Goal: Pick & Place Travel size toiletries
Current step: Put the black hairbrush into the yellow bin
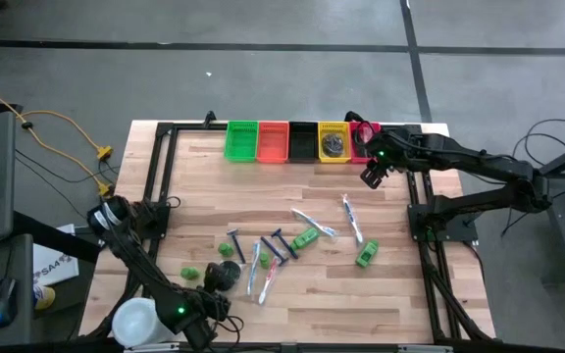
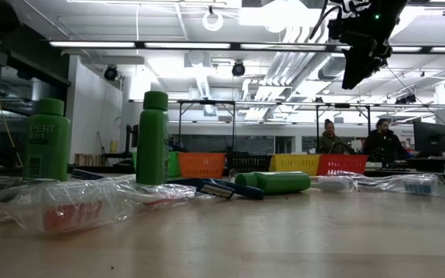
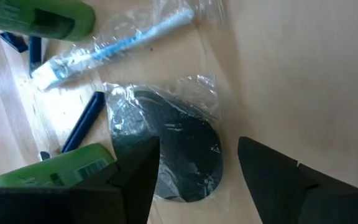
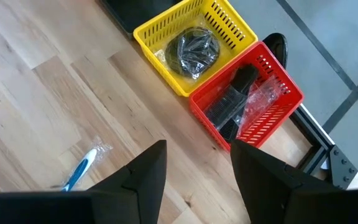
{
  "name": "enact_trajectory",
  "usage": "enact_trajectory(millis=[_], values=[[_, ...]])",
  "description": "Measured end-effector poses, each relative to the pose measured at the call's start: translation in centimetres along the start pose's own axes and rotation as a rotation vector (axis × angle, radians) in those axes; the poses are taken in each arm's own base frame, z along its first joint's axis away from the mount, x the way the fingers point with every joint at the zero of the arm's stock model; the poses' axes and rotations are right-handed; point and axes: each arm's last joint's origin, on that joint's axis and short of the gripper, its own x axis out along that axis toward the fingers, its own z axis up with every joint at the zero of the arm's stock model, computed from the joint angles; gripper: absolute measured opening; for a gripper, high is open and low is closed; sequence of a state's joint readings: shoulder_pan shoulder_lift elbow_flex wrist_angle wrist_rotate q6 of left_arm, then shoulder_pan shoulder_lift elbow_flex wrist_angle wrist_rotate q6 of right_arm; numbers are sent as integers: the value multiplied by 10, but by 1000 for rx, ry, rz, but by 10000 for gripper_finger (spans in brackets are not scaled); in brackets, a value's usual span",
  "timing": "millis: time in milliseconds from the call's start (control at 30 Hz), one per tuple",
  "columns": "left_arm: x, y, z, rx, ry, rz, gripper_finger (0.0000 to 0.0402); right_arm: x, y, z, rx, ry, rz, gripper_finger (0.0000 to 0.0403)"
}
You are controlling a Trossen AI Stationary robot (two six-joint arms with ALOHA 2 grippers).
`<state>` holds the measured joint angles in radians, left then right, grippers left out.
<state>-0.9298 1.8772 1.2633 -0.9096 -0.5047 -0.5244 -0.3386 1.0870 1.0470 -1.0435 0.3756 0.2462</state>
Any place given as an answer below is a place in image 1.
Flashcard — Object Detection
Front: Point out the red plastic basket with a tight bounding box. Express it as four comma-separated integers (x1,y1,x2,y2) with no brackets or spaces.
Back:
349,121,385,165

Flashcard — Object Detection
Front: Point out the black camera device with cable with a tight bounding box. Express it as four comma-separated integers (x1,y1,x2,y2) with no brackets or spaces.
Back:
183,321,220,352

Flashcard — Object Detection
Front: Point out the black plastic basket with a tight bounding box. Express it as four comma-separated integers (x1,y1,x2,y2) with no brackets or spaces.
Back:
287,121,322,165

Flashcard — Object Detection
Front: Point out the black comb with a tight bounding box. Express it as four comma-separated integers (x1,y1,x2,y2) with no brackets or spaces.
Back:
216,258,243,290
321,131,346,159

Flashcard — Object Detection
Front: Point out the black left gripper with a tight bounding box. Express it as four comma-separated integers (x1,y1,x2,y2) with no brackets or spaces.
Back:
177,263,232,323

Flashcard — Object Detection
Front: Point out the yellow extension cable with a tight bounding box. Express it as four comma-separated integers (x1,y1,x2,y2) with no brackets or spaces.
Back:
20,110,115,162
0,79,115,197

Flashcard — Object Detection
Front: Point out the green plastic basket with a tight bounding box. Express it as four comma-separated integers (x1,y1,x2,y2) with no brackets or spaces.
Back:
223,120,260,164

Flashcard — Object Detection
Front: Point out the blue toothbrush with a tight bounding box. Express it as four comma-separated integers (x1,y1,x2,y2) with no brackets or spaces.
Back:
246,239,262,298
289,207,338,238

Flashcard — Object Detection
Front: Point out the black computer mouse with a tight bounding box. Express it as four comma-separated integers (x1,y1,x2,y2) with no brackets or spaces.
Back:
0,277,19,328

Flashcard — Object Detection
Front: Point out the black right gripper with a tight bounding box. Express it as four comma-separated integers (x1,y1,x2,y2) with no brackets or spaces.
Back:
359,129,406,191

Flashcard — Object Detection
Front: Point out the grey side desk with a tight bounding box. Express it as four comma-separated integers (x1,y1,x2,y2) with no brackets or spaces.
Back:
0,233,36,347

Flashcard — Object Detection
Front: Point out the black aluminium table frame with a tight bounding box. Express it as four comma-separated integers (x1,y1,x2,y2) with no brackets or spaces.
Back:
83,120,492,344

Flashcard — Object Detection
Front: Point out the yellow plastic basket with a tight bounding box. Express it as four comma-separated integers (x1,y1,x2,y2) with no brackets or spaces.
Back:
317,121,352,165

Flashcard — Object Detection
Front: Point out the red toothbrush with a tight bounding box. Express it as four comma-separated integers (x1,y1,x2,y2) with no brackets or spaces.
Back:
257,255,282,306

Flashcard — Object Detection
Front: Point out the dark blue disposable razor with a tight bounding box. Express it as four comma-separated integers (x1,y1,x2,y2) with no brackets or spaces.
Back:
270,227,299,260
260,235,289,267
226,227,247,265

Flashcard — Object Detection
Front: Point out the white toothbrush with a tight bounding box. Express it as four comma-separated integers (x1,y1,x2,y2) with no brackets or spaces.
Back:
340,193,365,246

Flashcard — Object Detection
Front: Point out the orange plastic basket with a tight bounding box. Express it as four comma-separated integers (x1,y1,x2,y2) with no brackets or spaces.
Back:
256,121,291,165

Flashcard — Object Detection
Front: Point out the white plastic jar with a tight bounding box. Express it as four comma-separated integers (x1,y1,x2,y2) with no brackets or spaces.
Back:
111,297,176,349

